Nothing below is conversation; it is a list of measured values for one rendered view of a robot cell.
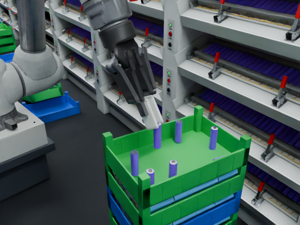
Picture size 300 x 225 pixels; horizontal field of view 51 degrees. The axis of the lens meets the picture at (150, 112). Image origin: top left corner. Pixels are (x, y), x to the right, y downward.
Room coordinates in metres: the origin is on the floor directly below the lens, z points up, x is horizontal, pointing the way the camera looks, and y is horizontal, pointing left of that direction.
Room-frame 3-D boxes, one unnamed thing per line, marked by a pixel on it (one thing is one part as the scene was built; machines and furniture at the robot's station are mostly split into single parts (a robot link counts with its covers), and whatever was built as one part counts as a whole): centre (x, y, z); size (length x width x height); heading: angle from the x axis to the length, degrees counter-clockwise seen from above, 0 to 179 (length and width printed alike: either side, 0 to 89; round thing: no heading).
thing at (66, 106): (1.78, 0.63, 0.04); 0.30 x 0.20 x 0.08; 125
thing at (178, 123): (0.73, -0.08, 0.52); 0.02 x 0.02 x 0.06
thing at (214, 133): (0.70, -0.17, 0.52); 0.02 x 0.02 x 0.06
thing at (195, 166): (0.64, -0.06, 0.52); 0.30 x 0.20 x 0.08; 121
